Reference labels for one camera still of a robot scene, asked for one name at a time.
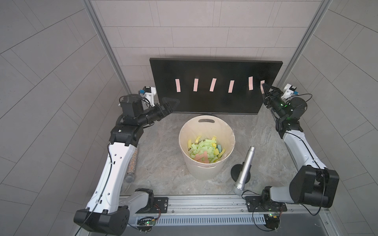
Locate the glitter tube silver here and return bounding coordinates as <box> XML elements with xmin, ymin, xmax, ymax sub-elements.
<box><xmin>124</xmin><ymin>147</ymin><xmax>139</xmax><ymax>183</ymax></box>

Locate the aluminium right corner post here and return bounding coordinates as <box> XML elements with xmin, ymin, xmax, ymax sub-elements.
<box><xmin>277</xmin><ymin>0</ymin><xmax>333</xmax><ymax>88</ymax></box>

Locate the discarded sticky notes pile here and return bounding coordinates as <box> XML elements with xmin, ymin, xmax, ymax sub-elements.
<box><xmin>187</xmin><ymin>136</ymin><xmax>226</xmax><ymax>164</ymax></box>

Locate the left green circuit board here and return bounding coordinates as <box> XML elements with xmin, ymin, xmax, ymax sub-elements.
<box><xmin>136</xmin><ymin>217</ymin><xmax>157</xmax><ymax>233</ymax></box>

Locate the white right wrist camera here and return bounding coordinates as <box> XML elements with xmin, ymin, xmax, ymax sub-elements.
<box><xmin>281</xmin><ymin>84</ymin><xmax>298</xmax><ymax>100</ymax></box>

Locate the right green circuit board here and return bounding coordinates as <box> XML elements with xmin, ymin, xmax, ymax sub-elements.
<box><xmin>264</xmin><ymin>214</ymin><xmax>281</xmax><ymax>231</ymax></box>

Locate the black computer monitor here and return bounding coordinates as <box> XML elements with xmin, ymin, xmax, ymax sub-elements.
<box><xmin>150</xmin><ymin>58</ymin><xmax>283</xmax><ymax>115</ymax></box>

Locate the cream waste bin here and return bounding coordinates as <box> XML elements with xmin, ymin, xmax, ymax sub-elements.
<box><xmin>179</xmin><ymin>115</ymin><xmax>235</xmax><ymax>181</ymax></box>

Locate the pink sticky note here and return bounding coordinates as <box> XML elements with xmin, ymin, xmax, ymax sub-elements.
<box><xmin>175</xmin><ymin>79</ymin><xmax>181</xmax><ymax>93</ymax></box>
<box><xmin>193</xmin><ymin>78</ymin><xmax>199</xmax><ymax>92</ymax></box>
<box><xmin>209</xmin><ymin>78</ymin><xmax>217</xmax><ymax>92</ymax></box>
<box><xmin>248</xmin><ymin>76</ymin><xmax>254</xmax><ymax>90</ymax></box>
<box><xmin>228</xmin><ymin>80</ymin><xmax>235</xmax><ymax>93</ymax></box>
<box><xmin>260</xmin><ymin>80</ymin><xmax>265</xmax><ymax>94</ymax></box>

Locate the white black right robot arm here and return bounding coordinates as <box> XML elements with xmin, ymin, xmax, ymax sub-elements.
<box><xmin>261</xmin><ymin>81</ymin><xmax>339</xmax><ymax>208</ymax></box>

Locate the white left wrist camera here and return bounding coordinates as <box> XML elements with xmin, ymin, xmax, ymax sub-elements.
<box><xmin>139</xmin><ymin>86</ymin><xmax>157</xmax><ymax>107</ymax></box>

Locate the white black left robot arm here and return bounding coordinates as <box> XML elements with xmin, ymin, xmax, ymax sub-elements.
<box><xmin>73</xmin><ymin>94</ymin><xmax>180</xmax><ymax>236</ymax></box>

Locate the silver microphone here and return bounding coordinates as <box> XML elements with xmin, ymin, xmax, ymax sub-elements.
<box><xmin>233</xmin><ymin>147</ymin><xmax>255</xmax><ymax>196</ymax></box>

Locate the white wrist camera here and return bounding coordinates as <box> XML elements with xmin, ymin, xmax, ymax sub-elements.
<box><xmin>139</xmin><ymin>86</ymin><xmax>157</xmax><ymax>107</ymax></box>
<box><xmin>281</xmin><ymin>84</ymin><xmax>298</xmax><ymax>100</ymax></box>

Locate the aluminium left corner post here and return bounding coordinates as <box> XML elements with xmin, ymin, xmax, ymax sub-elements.
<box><xmin>81</xmin><ymin>0</ymin><xmax>131</xmax><ymax>94</ymax></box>

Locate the black round microphone base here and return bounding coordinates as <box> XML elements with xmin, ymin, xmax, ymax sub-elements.
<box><xmin>230</xmin><ymin>163</ymin><xmax>252</xmax><ymax>183</ymax></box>

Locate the green circuit board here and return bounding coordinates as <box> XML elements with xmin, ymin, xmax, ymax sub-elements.
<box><xmin>264</xmin><ymin>214</ymin><xmax>281</xmax><ymax>231</ymax></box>
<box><xmin>136</xmin><ymin>217</ymin><xmax>157</xmax><ymax>233</ymax></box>

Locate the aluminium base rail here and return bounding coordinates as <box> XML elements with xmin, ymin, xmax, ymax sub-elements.
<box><xmin>119</xmin><ymin>194</ymin><xmax>330</xmax><ymax>217</ymax></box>

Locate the aluminium corner post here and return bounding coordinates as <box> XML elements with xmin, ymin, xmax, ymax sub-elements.
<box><xmin>277</xmin><ymin>0</ymin><xmax>333</xmax><ymax>88</ymax></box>
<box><xmin>81</xmin><ymin>0</ymin><xmax>131</xmax><ymax>94</ymax></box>

